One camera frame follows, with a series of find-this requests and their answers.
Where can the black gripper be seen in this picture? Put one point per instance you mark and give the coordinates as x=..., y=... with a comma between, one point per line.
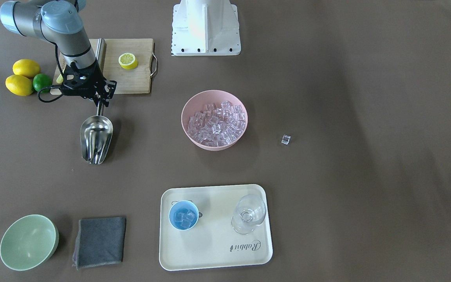
x=93, y=75

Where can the steel ice scoop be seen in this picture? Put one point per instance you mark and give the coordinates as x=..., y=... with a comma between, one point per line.
x=95, y=137

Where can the pink bowl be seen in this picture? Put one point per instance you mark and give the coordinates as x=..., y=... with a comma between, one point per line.
x=197, y=102

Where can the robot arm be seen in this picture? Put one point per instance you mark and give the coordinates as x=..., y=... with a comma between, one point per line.
x=59, y=22

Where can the clear ice cubes pile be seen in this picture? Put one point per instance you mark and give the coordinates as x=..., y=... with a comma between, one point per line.
x=217, y=125

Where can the light blue cup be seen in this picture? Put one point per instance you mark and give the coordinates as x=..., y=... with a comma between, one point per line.
x=183, y=215

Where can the stray ice cube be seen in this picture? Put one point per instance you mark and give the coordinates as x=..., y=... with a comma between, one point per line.
x=285, y=140

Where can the half lemon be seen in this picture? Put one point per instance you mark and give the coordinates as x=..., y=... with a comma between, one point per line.
x=128, y=61

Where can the steel muddler black tip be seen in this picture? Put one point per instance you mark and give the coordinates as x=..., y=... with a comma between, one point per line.
x=100, y=53

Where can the yellow plastic knife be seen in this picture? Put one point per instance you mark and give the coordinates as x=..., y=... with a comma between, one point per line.
x=60, y=79

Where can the green lime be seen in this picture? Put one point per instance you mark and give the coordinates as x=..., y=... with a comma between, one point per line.
x=40, y=83

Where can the yellow lemon upper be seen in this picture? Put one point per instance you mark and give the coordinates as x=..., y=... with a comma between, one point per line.
x=26, y=67

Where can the yellow lemon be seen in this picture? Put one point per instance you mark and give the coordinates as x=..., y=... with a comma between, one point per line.
x=19, y=85
x=26, y=67

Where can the yellow lemon lower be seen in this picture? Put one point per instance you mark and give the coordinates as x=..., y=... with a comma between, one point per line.
x=19, y=85

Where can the grey folded cloth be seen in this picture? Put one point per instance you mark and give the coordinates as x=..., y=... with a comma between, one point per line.
x=99, y=242

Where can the green bowl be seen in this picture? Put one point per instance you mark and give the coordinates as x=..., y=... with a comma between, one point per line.
x=29, y=242

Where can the cream serving tray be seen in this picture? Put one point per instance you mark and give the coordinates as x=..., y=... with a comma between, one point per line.
x=212, y=242

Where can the clear wine glass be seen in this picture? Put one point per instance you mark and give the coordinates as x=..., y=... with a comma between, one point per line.
x=249, y=213

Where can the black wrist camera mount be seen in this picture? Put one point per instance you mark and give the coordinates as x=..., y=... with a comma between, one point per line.
x=77, y=82

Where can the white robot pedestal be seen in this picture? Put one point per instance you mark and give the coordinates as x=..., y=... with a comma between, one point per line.
x=205, y=28

